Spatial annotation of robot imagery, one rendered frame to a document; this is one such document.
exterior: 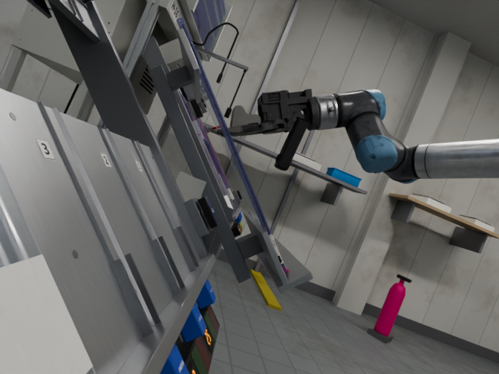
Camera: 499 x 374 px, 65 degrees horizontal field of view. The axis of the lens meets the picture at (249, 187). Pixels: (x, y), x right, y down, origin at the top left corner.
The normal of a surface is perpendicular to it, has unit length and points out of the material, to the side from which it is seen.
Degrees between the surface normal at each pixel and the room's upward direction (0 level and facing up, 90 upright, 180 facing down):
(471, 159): 110
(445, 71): 90
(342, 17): 90
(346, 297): 90
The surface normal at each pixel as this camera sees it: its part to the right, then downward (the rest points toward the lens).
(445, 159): -0.73, 0.07
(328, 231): 0.14, 0.06
